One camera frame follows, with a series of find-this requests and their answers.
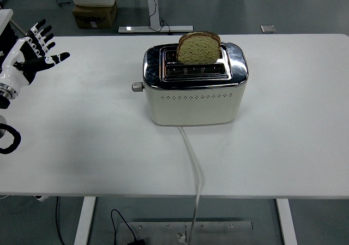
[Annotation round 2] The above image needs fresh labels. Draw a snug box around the brown cardboard box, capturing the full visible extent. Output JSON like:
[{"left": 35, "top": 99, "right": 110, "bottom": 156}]
[{"left": 71, "top": 1, "right": 118, "bottom": 29}]

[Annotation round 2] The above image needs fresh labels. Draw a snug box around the toasted bread slice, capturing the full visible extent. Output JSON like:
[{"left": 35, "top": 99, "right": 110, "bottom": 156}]
[{"left": 175, "top": 31, "right": 222, "bottom": 65}]

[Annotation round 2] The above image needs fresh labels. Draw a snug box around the white toaster power cord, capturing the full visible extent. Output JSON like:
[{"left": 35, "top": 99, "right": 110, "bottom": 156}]
[{"left": 177, "top": 126, "right": 204, "bottom": 242}]

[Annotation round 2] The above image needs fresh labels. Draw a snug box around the thin black cable on stand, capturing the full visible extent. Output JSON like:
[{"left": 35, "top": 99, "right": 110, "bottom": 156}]
[{"left": 148, "top": 0, "right": 174, "bottom": 35}]

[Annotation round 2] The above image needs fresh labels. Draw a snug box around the long black hanging cable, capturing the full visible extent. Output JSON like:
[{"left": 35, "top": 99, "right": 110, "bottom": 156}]
[{"left": 55, "top": 196, "right": 66, "bottom": 245}]

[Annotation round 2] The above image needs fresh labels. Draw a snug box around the white side table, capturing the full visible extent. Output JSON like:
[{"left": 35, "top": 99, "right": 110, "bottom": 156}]
[{"left": 0, "top": 8, "right": 28, "bottom": 38}]

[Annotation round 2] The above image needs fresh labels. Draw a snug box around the white table leg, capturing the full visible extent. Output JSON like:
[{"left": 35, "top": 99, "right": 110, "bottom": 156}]
[
  {"left": 73, "top": 196, "right": 97, "bottom": 245},
  {"left": 275, "top": 198, "right": 298, "bottom": 245}
]

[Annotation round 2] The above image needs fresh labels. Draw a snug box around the white chrome toaster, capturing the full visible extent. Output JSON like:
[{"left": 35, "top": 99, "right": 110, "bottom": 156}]
[{"left": 142, "top": 41, "right": 249, "bottom": 127}]

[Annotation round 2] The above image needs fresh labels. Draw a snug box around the black cable with adapter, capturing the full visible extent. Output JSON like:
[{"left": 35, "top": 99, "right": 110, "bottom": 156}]
[{"left": 110, "top": 208, "right": 147, "bottom": 245}]

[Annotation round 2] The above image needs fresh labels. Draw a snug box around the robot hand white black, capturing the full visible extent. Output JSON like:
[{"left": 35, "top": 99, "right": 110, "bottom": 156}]
[{"left": 0, "top": 19, "right": 71, "bottom": 92}]

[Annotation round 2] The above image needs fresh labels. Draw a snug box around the white desk stand with foot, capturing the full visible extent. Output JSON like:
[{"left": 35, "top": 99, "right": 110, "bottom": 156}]
[{"left": 118, "top": 0, "right": 194, "bottom": 34}]

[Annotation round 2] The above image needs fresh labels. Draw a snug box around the black foam block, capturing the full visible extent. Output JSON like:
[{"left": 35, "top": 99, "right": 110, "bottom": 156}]
[{"left": 0, "top": 23, "right": 20, "bottom": 65}]

